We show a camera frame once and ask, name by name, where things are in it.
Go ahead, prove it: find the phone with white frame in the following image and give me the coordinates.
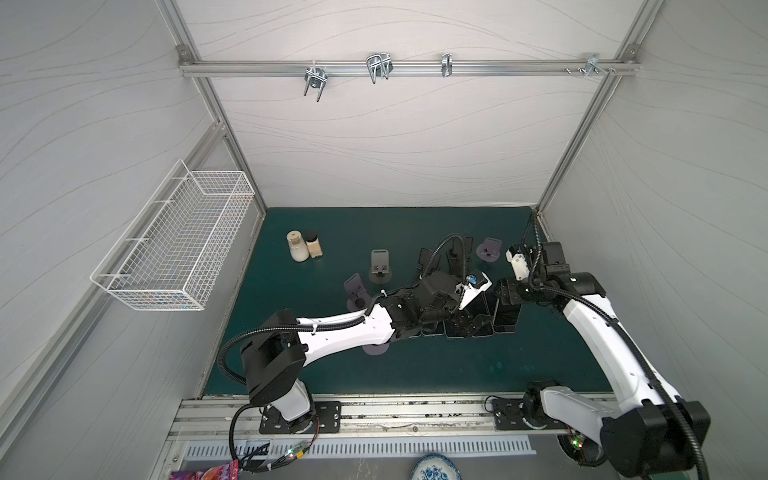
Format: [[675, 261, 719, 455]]
[[491, 299, 522, 334]]

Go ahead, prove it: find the phone with dark frame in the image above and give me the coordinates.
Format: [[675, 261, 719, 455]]
[[421, 322, 445, 336]]

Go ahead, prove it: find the phone with cracked screen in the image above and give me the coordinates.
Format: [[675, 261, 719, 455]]
[[464, 298, 487, 320]]

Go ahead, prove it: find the phone with purple frame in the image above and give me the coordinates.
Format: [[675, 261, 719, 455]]
[[480, 292, 497, 319]]

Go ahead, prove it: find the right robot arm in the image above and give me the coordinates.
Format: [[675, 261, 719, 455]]
[[496, 242, 711, 479]]

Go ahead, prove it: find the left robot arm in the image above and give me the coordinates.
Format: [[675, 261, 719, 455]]
[[231, 270, 492, 422]]

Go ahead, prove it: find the black folding phone stand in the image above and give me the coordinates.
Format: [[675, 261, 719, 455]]
[[416, 248, 432, 279]]

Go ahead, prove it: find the black rectangular phone stand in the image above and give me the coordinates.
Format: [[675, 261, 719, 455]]
[[446, 236, 473, 276]]

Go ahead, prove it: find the lilac round phone stand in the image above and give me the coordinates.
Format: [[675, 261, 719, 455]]
[[476, 237, 503, 263]]

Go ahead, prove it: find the grey round stand back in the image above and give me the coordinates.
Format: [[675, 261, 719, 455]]
[[368, 249, 392, 284]]

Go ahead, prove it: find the purple round stand middle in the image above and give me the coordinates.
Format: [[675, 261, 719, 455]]
[[343, 273, 372, 312]]

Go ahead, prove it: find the purple round stand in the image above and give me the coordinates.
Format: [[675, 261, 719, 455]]
[[343, 273, 372, 312], [362, 343, 390, 356]]

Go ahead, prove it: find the purple round stand front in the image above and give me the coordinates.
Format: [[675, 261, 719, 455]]
[[362, 343, 390, 356]]

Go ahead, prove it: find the small brown bottle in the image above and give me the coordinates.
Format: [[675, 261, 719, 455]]
[[304, 232, 323, 258]]

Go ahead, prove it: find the blue white plate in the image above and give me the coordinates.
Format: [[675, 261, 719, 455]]
[[409, 454, 462, 480]]

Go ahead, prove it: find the cream plastic bottle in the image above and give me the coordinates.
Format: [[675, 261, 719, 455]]
[[286, 230, 310, 263]]

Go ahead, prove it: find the pink patterned bag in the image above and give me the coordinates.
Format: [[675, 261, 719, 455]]
[[168, 460, 240, 480]]

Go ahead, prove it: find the metal top crossbar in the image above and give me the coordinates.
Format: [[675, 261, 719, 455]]
[[179, 53, 641, 79]]

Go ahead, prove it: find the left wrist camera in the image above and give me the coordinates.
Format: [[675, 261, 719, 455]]
[[458, 270, 492, 310]]

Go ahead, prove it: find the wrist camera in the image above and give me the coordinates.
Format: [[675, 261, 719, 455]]
[[505, 248, 530, 282], [458, 270, 492, 310]]

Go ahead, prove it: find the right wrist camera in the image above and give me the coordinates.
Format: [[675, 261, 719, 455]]
[[505, 248, 530, 282]]

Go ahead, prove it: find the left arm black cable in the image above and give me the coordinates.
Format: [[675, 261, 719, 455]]
[[217, 233, 469, 386]]

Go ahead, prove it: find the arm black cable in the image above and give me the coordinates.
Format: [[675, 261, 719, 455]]
[[520, 209, 711, 480], [217, 233, 469, 386]]

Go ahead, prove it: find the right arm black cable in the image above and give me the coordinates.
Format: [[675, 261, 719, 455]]
[[520, 209, 711, 480]]

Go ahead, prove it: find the white wire basket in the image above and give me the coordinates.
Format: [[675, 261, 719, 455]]
[[90, 160, 254, 312]]

